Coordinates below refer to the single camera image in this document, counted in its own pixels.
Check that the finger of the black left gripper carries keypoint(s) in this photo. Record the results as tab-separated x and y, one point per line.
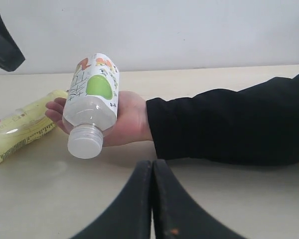
11	56

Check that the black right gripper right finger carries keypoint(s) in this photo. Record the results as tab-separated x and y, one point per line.
176	215

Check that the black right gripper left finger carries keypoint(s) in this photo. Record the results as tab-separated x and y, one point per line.
129	215

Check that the yellow drink bottle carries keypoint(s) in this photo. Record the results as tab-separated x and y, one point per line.
26	125

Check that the white bottle green apple label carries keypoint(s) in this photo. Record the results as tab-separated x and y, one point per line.
91	108

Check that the black sleeved forearm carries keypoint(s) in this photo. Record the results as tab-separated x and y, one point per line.
256	126

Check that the open human hand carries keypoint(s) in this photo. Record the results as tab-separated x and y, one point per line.
132	123

